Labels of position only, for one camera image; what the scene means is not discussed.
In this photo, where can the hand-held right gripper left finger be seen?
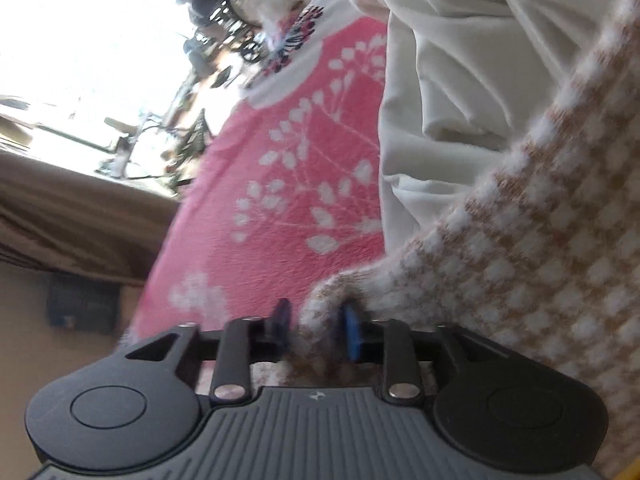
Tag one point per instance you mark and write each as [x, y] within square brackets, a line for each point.
[282, 320]

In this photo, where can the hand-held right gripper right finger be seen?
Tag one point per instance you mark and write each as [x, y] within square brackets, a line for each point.
[350, 332]

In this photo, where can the beige houndstooth knit cardigan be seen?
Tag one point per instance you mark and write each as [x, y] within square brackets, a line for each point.
[525, 285]

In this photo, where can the pink floral blanket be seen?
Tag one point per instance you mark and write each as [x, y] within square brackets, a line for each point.
[275, 160]

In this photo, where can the blue package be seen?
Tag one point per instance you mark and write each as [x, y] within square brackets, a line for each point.
[82, 305]

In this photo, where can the brown curtain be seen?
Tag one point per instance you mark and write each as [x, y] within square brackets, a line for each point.
[75, 215]

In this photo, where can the cream jacket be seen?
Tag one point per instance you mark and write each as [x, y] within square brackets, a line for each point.
[450, 85]

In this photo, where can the black wheelchair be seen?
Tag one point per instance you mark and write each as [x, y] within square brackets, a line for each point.
[220, 0]

